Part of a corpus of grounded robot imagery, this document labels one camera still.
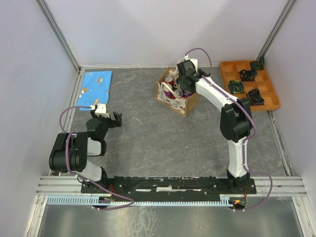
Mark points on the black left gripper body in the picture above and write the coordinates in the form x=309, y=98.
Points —
x=105, y=123

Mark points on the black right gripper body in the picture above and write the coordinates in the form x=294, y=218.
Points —
x=181, y=83

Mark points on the purple fanta can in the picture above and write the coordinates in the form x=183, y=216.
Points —
x=167, y=88
x=187, y=93

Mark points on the red Coke can front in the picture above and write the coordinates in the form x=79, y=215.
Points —
x=178, y=93

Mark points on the red coke can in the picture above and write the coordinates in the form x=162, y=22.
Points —
x=178, y=93
x=168, y=78

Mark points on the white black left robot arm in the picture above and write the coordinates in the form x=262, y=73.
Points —
x=71, y=152

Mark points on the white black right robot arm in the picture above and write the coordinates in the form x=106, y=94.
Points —
x=236, y=120

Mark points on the burlap canvas tote bag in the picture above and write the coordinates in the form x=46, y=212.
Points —
x=182, y=106

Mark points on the red Coke can back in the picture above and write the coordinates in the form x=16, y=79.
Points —
x=168, y=78

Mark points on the blue patterned cloth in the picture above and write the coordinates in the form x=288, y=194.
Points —
x=95, y=89

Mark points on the blue yellow rolled tie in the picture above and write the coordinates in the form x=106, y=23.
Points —
x=236, y=87

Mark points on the black rolled belt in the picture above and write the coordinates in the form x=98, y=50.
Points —
x=248, y=75

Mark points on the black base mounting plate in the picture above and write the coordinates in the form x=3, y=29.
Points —
x=168, y=189

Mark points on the orange wooden divided tray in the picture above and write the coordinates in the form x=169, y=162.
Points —
x=230, y=71

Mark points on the black rolled tie front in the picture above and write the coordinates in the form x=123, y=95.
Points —
x=255, y=97

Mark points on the dark rolled tie corner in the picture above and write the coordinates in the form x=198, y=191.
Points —
x=258, y=65

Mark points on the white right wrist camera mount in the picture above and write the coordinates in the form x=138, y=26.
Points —
x=194, y=61

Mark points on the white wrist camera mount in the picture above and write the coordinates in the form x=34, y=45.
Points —
x=101, y=110
x=194, y=61

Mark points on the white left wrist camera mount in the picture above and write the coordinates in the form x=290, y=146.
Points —
x=101, y=110

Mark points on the aluminium frame rail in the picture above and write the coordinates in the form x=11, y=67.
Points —
x=62, y=186

